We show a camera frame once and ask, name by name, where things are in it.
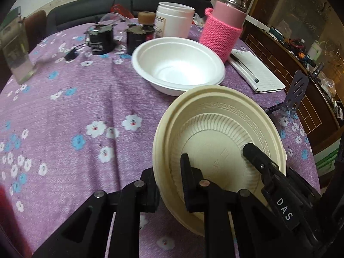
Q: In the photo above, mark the beige plastic plate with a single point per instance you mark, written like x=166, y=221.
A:
x=215, y=145

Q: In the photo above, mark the large black electric motor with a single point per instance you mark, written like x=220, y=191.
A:
x=100, y=44

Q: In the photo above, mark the white plastic jar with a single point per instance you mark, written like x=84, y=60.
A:
x=174, y=21

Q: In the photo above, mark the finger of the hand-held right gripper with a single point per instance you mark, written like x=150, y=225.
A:
x=274, y=190
x=306, y=190

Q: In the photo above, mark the dark wooden cabinet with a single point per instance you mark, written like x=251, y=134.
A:
x=317, y=129

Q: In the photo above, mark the brown wooden chair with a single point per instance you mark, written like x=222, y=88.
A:
x=37, y=29

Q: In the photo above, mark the small black electric motor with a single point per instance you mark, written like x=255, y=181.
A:
x=134, y=41

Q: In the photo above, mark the black capacitor box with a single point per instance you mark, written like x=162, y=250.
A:
x=71, y=55

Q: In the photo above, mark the white lined notebook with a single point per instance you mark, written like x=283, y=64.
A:
x=263, y=78

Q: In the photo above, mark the red plastic bag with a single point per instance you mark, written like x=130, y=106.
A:
x=121, y=9

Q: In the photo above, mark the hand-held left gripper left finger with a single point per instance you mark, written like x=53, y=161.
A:
x=150, y=193

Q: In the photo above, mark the white foam bowl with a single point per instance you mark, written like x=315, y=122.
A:
x=174, y=64

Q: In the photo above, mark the black pen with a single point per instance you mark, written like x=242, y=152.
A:
x=244, y=68

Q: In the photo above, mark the pink bottle with knitted sleeve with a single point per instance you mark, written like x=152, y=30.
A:
x=219, y=35

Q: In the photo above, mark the green bamboo print box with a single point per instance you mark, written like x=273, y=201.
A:
x=325, y=161

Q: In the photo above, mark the black sofa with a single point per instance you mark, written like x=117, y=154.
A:
x=80, y=13

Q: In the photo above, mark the grey slotted metal stand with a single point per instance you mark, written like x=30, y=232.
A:
x=298, y=86

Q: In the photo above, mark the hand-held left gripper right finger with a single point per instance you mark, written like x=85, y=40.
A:
x=193, y=190

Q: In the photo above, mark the purple floral tablecloth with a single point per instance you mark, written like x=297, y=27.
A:
x=80, y=99

